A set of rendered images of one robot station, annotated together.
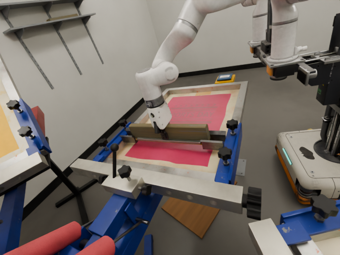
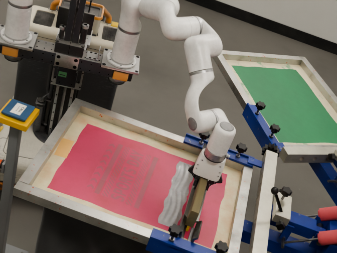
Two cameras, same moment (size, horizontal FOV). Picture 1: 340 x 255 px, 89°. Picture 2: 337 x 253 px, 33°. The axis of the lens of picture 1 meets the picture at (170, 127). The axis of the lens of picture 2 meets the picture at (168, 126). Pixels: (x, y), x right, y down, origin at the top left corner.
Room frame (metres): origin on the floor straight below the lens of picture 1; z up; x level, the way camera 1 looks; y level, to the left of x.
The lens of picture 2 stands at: (1.64, 1.25, 2.39)
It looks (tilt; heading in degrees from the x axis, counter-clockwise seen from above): 37 degrees down; 238
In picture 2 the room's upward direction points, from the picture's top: 19 degrees clockwise
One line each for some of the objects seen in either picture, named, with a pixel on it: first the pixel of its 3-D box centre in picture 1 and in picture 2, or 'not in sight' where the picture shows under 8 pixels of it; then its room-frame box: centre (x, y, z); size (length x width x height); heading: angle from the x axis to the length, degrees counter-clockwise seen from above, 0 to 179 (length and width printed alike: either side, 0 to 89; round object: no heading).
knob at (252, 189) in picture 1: (248, 201); (270, 153); (0.25, -0.13, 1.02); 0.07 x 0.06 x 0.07; 146
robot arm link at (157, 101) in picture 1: (153, 100); (217, 152); (0.64, 0.03, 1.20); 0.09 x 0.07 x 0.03; 146
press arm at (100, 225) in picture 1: (118, 208); (291, 221); (0.35, 0.23, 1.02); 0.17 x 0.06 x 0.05; 146
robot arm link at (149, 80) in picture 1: (158, 80); (217, 129); (0.65, -0.01, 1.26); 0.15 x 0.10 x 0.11; 103
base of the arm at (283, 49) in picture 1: (286, 40); (125, 42); (0.79, -0.63, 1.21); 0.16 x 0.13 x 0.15; 70
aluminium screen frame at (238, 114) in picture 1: (183, 118); (145, 177); (0.82, -0.09, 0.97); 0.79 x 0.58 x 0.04; 146
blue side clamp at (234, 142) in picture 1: (230, 153); (217, 154); (0.47, -0.18, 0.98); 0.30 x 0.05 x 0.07; 146
